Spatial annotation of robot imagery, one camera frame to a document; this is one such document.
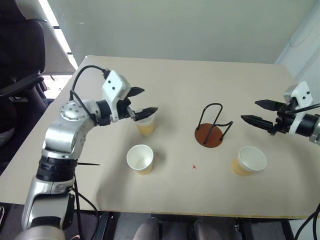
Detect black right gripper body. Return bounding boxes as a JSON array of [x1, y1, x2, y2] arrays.
[[269, 101, 296, 137]]

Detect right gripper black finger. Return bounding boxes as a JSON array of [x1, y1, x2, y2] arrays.
[[240, 114, 276, 132], [254, 99, 286, 112]]

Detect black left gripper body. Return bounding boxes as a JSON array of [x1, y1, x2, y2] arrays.
[[117, 97, 138, 121]]

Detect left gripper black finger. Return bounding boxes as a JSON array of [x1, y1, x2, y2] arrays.
[[127, 86, 145, 98], [133, 106, 159, 121]]

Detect tan paper cup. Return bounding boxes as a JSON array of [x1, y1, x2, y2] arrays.
[[231, 145, 268, 177], [134, 113, 156, 137], [126, 144, 154, 176]]

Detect beige table cover sheet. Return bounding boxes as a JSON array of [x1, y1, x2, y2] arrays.
[[0, 54, 320, 221]]

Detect dark grey rounded shape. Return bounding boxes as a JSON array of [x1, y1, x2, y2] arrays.
[[132, 218, 161, 240], [192, 219, 216, 240]]

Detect black office chair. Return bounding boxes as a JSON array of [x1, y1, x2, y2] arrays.
[[0, 0, 49, 141]]

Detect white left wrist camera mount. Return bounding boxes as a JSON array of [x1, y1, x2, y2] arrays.
[[101, 70, 132, 122]]

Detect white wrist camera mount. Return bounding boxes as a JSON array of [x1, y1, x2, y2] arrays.
[[101, 70, 132, 122], [283, 81, 315, 136]]

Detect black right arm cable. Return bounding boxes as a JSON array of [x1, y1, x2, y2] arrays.
[[291, 103, 320, 115]]

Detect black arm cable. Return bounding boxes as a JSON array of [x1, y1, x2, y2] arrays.
[[69, 65, 112, 123], [291, 103, 320, 115]]

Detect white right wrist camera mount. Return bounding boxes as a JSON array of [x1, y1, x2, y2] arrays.
[[283, 81, 315, 136]]

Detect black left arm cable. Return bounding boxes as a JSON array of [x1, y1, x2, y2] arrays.
[[69, 65, 112, 123]]

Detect black wire cup holder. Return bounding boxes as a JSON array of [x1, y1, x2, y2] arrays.
[[194, 102, 234, 149]]

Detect thin black hanging cable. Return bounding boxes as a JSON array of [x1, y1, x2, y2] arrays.
[[72, 172, 101, 240], [294, 211, 320, 240]]

